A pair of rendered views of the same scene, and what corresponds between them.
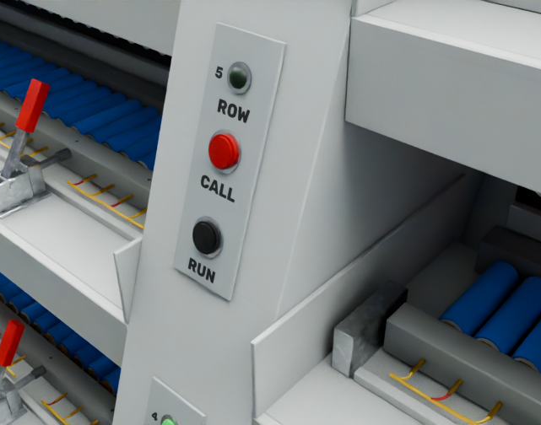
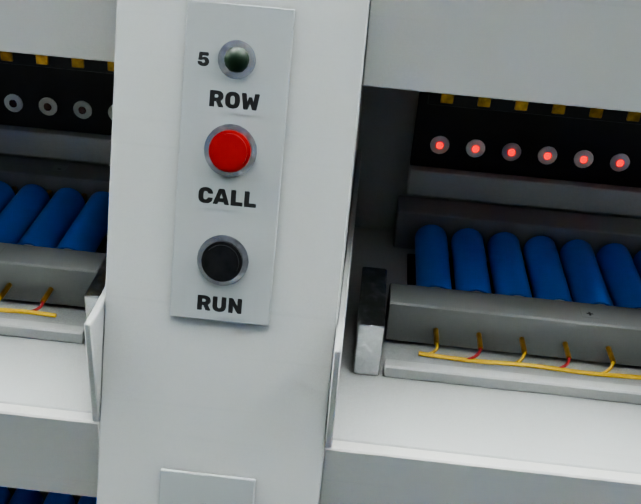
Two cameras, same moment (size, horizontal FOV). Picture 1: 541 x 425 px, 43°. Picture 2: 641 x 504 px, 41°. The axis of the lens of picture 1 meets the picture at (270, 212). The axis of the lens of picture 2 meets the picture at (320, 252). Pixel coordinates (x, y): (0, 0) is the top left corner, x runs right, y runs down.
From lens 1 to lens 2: 0.18 m
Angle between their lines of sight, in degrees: 33
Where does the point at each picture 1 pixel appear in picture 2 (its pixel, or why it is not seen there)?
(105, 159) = not seen: outside the picture
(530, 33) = not seen: outside the picture
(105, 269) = (4, 376)
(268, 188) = (299, 178)
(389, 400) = (430, 378)
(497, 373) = (514, 311)
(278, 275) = (332, 271)
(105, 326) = (46, 445)
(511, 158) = (555, 80)
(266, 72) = (275, 45)
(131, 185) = not seen: outside the picture
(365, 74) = (390, 29)
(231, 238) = (259, 250)
